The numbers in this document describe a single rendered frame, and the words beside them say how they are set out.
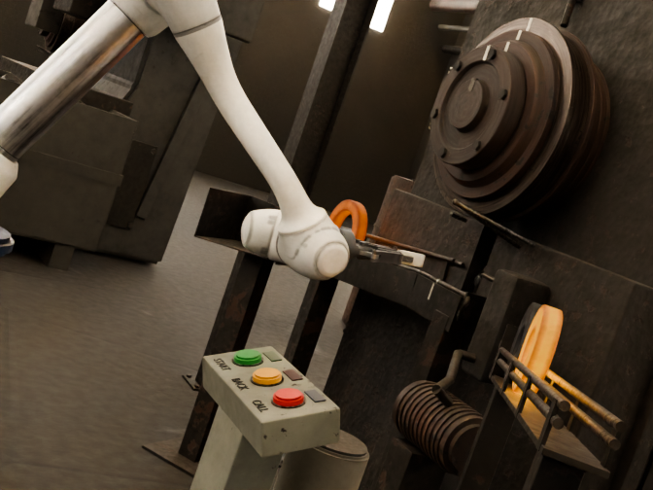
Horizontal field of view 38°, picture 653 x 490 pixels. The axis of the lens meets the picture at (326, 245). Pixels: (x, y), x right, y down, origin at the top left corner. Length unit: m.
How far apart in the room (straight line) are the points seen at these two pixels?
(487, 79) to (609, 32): 0.31
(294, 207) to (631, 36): 0.87
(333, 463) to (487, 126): 0.96
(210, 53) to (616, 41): 0.93
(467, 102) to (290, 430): 1.14
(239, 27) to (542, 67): 2.78
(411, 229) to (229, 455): 1.36
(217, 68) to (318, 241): 0.39
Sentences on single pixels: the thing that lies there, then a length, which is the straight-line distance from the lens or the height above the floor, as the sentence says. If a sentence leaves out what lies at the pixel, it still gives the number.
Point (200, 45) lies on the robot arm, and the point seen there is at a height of 1.03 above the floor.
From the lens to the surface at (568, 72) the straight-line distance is 2.08.
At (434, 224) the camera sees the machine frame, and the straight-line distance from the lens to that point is 2.46.
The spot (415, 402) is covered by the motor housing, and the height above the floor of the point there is 0.50.
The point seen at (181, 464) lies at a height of 0.01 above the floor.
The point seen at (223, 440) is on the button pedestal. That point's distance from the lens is 1.31.
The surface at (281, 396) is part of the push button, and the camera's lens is 1.23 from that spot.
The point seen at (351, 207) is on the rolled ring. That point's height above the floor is 0.78.
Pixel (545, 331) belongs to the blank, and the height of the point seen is 0.76.
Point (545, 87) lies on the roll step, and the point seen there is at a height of 1.19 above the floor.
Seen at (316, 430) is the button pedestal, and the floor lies 0.58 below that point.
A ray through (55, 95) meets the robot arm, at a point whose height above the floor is 0.84.
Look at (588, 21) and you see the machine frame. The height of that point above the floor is 1.40.
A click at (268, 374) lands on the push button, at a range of 1.30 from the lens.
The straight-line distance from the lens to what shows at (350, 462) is 1.40.
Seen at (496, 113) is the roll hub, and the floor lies 1.11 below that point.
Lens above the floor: 0.93
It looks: 6 degrees down
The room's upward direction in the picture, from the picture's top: 19 degrees clockwise
